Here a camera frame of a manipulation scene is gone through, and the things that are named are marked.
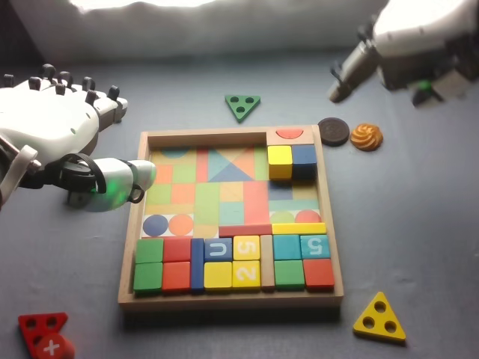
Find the yellow cube block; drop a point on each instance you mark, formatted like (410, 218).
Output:
(280, 159)

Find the dark chocolate toy cookie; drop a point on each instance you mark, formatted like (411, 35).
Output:
(334, 131)

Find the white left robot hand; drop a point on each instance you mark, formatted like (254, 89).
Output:
(45, 119)

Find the red cylinder with white cross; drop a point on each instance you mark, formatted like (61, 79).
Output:
(52, 348)

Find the white backdrop sheet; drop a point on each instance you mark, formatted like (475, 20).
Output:
(224, 22)

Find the grey table cloth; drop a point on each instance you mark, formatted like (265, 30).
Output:
(411, 224)

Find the orange swirl toy cookie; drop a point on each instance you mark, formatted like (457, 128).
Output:
(366, 137)

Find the wooden block with orange semicircle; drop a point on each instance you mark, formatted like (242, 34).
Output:
(308, 139)

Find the wooden puzzle tray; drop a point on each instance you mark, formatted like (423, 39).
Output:
(232, 301)

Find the yellow triangle with holes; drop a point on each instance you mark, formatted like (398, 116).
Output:
(378, 329)

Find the dark blue cube block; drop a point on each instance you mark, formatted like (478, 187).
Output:
(304, 157)

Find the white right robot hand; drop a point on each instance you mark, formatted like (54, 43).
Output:
(423, 33)

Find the green triangle with holes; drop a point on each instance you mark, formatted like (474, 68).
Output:
(240, 106)

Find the red triangle with holes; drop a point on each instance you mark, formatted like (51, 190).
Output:
(27, 336)

